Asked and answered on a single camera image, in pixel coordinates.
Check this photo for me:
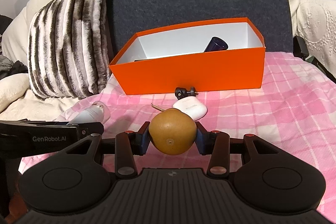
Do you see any striped furry pillow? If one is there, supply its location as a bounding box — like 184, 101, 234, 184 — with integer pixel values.
27, 0, 110, 98

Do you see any white cylindrical bottle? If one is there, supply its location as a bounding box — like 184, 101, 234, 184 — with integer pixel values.
67, 101, 110, 124

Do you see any person left hand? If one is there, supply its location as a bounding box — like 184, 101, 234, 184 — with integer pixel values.
1, 157, 27, 223

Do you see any dark blue cylindrical bottle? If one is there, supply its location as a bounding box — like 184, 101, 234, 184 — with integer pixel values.
204, 36, 228, 52

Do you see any white cream cushion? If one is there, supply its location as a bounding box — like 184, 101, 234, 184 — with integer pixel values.
1, 0, 79, 121

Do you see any white lace sofa cover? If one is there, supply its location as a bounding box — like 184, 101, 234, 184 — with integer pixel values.
289, 0, 335, 80

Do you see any orange cardboard box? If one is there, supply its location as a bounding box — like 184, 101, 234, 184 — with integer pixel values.
109, 18, 266, 95

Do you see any black ball head mount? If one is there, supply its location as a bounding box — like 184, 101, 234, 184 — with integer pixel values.
174, 86, 198, 100

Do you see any pink plaid blanket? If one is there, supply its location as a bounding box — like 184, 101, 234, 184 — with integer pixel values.
18, 50, 336, 217

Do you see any brown gourd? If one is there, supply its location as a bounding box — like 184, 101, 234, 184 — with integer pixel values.
149, 108, 197, 155

